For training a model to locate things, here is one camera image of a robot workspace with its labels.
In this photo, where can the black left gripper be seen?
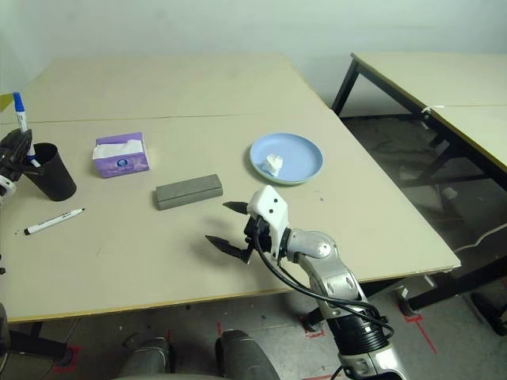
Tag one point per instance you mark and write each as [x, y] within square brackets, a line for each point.
[10, 154]

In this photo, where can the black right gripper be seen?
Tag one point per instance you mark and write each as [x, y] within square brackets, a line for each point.
[257, 233]

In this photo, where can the white marker blue cap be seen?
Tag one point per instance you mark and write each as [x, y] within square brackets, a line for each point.
[20, 115]

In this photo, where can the grey glasses case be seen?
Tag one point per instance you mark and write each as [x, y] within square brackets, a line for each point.
[190, 194]

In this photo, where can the white marker black cap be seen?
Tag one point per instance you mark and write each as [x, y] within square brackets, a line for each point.
[53, 221]

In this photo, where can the white tissue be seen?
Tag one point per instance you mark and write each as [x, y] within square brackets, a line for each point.
[272, 164]

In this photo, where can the blue plate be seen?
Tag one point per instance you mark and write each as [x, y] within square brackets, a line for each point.
[301, 156]

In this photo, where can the white blue pen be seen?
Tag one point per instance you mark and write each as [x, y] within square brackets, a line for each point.
[35, 162]

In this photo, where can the black plastic cup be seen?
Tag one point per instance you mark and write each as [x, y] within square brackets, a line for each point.
[55, 182]

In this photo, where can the yellow-green chair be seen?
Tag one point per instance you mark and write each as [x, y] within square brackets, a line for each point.
[4, 102]

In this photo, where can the purple tissue box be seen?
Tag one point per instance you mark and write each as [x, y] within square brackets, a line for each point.
[120, 166]

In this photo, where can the grey robot right leg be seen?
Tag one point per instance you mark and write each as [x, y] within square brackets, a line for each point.
[243, 356]

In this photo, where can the grey robot leg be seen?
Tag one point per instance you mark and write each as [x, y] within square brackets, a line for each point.
[152, 358]
[243, 356]

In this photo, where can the grey robot left leg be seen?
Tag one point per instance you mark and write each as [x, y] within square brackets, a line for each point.
[152, 358]

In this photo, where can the black table foot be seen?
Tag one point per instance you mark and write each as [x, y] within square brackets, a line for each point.
[447, 291]
[35, 347]

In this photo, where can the white zip tie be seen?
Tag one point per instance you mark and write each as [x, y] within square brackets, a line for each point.
[431, 107]

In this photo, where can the beige side table black legs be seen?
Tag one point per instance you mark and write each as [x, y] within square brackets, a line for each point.
[435, 75]

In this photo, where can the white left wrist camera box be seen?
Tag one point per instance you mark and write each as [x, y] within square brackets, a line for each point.
[6, 186]

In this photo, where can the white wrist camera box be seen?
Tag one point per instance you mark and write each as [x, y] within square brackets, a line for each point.
[6, 186]
[269, 206]

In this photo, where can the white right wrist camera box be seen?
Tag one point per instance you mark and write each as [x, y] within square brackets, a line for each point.
[269, 206]

